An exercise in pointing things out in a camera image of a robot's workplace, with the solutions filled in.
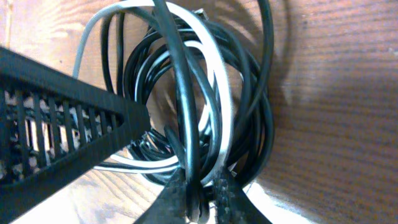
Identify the white cable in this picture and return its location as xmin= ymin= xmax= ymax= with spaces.
xmin=72 ymin=0 xmax=234 ymax=187

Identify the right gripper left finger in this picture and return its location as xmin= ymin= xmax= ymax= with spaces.
xmin=134 ymin=168 xmax=199 ymax=224

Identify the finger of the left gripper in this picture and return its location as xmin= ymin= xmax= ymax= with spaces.
xmin=1 ymin=49 xmax=150 ymax=223

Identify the black cable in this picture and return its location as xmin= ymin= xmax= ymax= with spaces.
xmin=99 ymin=0 xmax=275 ymax=223

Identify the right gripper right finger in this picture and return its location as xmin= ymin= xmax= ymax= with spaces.
xmin=214 ymin=169 xmax=271 ymax=224

